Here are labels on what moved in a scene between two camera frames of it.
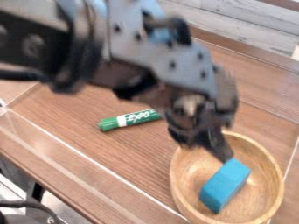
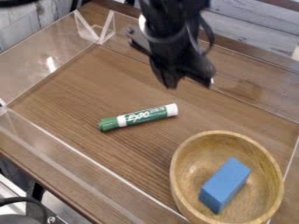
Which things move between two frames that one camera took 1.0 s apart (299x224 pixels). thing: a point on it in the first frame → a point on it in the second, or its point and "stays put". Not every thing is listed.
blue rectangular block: [225, 184] stays put
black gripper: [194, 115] → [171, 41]
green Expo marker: [145, 115] stays put
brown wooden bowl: [260, 194] stays put
